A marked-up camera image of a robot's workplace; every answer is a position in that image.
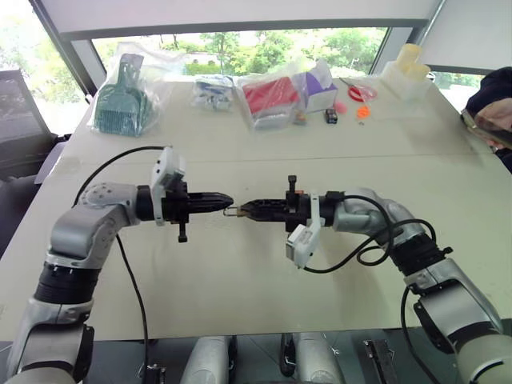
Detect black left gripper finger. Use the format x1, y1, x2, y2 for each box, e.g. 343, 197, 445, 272
186, 191, 234, 204
186, 202, 234, 214

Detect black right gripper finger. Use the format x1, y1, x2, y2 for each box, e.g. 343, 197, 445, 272
239, 208, 287, 222
239, 198, 287, 210

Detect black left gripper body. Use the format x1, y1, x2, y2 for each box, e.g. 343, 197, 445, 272
162, 175, 190, 245

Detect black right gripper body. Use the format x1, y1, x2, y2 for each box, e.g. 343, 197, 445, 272
284, 174, 313, 234

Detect blue white items in bag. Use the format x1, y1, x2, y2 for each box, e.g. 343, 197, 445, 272
190, 74, 236, 114

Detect red box in plastic bag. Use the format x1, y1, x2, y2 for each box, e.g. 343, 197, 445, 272
238, 74, 302, 132

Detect green dustpan in plastic bag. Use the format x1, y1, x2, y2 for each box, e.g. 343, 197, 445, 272
86, 41, 163, 139

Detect purple white carton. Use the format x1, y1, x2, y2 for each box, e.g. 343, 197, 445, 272
294, 58, 340, 116

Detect silver rounded robot leg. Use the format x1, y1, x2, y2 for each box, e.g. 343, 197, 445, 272
296, 331, 346, 384
184, 334, 238, 384

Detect black chair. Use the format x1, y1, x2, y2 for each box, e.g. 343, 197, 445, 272
0, 69, 74, 257

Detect cream cups in clear packaging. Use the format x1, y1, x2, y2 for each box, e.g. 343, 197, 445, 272
380, 42, 434, 100

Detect person in dark clothing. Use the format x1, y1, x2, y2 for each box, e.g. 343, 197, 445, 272
458, 66, 512, 175

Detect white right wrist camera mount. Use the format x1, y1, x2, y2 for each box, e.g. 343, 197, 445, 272
285, 193, 322, 270

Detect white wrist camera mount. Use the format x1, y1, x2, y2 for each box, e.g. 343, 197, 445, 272
149, 146, 188, 227
285, 193, 322, 270

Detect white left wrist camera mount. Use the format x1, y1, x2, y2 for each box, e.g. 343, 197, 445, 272
149, 146, 188, 227

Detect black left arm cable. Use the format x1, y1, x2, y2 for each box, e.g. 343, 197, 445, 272
74, 145, 168, 384

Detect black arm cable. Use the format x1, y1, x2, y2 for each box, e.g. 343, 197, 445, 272
302, 194, 455, 384
74, 145, 168, 384

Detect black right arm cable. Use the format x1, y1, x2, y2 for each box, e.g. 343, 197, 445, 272
302, 194, 455, 384

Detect red handled scissors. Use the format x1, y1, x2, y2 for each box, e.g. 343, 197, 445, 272
339, 77, 379, 102

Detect dark window frame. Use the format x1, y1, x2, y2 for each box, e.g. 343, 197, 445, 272
30, 0, 447, 106

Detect black bracket under table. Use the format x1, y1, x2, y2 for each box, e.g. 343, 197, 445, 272
362, 338, 398, 384

